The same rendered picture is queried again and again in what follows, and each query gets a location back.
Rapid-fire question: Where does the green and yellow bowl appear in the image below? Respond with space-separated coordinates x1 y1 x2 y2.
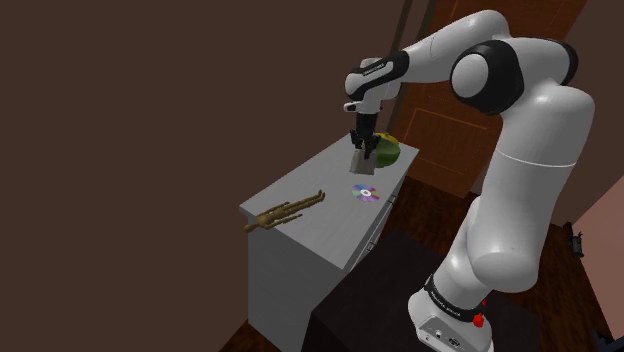
372 131 402 169

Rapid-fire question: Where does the grey square box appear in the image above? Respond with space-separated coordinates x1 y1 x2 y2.
349 148 378 177

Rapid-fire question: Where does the shiny compact disc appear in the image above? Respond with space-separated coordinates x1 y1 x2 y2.
351 184 381 204

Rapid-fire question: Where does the brown wooden door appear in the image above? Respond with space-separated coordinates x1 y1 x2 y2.
385 0 590 200

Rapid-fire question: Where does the grey chest of drawers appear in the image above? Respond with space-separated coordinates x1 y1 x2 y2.
238 134 420 352

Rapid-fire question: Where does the wooden jointed figure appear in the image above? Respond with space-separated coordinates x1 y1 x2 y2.
243 189 327 234

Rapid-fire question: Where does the dark robot stand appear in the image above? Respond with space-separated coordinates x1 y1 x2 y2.
300 226 543 352

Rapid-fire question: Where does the small black object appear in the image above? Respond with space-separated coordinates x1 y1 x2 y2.
562 221 585 259

